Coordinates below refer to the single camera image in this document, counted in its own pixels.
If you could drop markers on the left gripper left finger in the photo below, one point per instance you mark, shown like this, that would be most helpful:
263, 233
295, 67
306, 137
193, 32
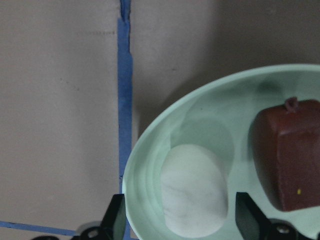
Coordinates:
113, 223

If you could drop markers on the brown bun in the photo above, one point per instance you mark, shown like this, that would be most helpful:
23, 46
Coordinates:
285, 142

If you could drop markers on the light green plate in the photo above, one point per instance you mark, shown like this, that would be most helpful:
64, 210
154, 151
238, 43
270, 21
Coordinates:
216, 116

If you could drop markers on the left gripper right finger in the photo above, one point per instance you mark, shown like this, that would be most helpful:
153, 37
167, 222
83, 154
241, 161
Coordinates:
251, 222

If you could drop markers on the white steamed bun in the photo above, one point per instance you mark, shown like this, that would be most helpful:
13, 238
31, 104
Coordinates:
194, 191

